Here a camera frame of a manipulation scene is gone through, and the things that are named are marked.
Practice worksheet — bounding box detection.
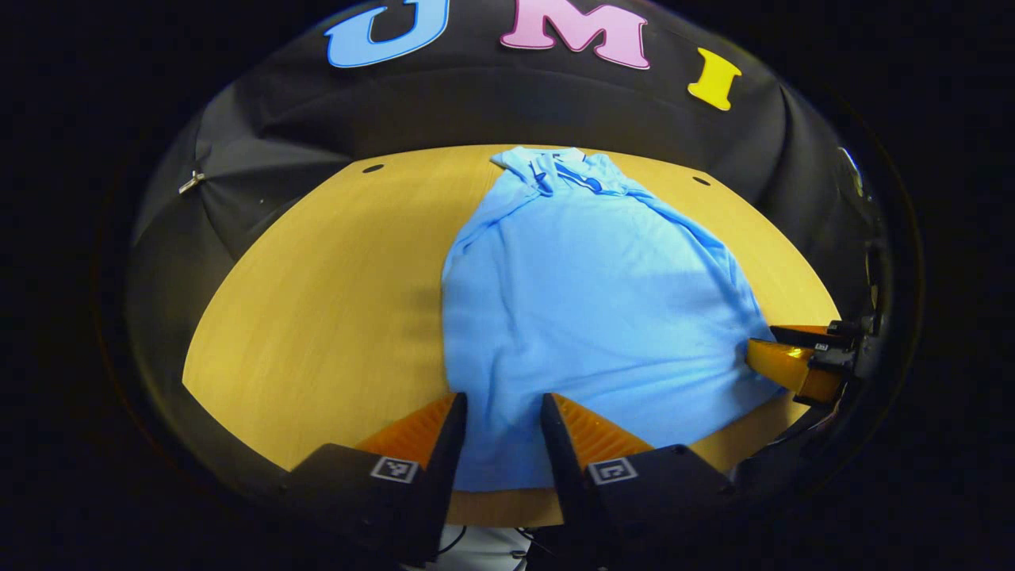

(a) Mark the black backdrop cloth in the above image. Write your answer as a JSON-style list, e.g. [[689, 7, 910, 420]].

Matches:
[[123, 0, 889, 486]]

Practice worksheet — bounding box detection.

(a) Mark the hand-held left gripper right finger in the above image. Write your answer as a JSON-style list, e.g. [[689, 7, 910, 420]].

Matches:
[[540, 392, 740, 571]]

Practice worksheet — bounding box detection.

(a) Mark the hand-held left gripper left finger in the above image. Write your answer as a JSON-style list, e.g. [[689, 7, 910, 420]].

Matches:
[[282, 392, 469, 569]]

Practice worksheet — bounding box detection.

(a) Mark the light blue T-shirt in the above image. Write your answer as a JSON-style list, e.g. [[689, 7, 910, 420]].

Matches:
[[439, 146, 787, 493]]

